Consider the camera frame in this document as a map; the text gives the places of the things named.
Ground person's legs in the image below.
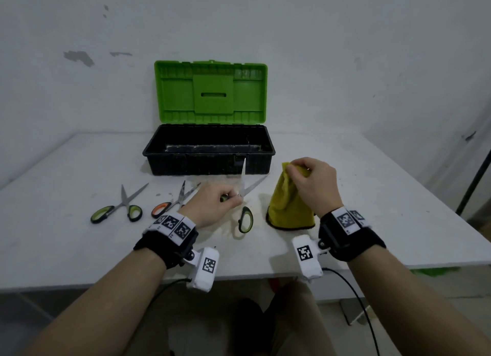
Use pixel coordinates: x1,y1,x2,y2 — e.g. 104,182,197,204
130,281,337,356

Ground yellow cloth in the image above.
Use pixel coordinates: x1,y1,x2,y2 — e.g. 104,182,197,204
265,161,316,232

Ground green-handled scissors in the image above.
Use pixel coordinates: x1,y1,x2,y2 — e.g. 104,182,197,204
219,158,269,234
90,183,149,225

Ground black right wristband with markers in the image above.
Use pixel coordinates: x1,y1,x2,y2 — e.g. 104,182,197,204
318,207,387,262

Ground black right camera cable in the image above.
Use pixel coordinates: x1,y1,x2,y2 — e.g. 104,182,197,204
322,268,381,356

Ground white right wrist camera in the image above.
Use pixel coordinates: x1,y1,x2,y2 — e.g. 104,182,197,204
292,235,330,283

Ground person's right forearm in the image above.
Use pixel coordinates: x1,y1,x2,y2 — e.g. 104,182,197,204
347,246,491,356

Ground white table leg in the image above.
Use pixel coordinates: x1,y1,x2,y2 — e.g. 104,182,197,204
339,300,373,326

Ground person's left hand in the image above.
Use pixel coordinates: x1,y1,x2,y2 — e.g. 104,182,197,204
188,183,243,230

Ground green plastic scrap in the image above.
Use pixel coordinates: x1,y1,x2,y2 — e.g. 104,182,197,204
412,266,460,278

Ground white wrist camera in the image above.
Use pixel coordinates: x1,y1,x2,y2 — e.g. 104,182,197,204
292,235,330,283
186,247,220,293

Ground person's right hand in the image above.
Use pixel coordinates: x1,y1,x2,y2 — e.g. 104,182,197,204
285,157,344,218

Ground black left wristband with markers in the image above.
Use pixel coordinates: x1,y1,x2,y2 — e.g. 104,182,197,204
133,212,199,270

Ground person's left forearm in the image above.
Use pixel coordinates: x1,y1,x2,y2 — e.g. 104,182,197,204
23,248,166,356

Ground black metal pole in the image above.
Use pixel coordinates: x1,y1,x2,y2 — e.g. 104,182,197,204
455,148,491,216

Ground orange-handled scissors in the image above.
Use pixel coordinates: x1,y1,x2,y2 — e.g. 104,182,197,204
151,181,202,219

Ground green lid black toolbox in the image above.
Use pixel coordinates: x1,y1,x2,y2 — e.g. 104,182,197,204
142,59,277,176

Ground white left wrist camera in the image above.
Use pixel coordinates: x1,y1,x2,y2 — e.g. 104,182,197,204
186,247,220,293

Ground black wristband with markers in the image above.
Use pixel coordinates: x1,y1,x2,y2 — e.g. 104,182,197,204
133,212,199,270
318,207,387,262

